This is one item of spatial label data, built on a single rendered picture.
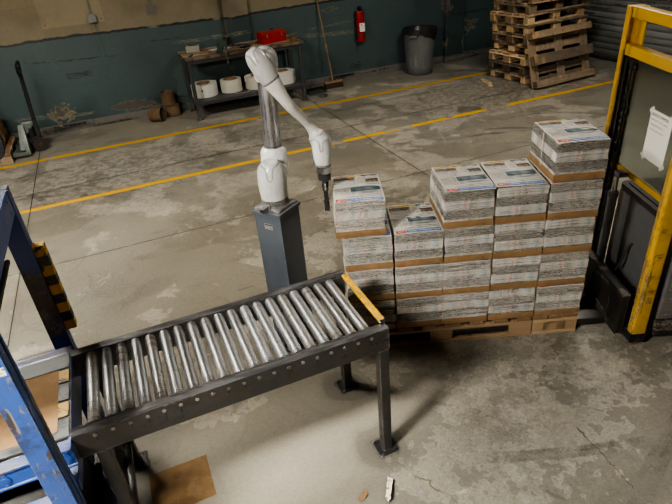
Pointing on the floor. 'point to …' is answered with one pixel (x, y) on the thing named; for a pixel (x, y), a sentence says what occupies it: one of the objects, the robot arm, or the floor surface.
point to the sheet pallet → (7, 145)
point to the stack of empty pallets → (527, 17)
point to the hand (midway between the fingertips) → (327, 205)
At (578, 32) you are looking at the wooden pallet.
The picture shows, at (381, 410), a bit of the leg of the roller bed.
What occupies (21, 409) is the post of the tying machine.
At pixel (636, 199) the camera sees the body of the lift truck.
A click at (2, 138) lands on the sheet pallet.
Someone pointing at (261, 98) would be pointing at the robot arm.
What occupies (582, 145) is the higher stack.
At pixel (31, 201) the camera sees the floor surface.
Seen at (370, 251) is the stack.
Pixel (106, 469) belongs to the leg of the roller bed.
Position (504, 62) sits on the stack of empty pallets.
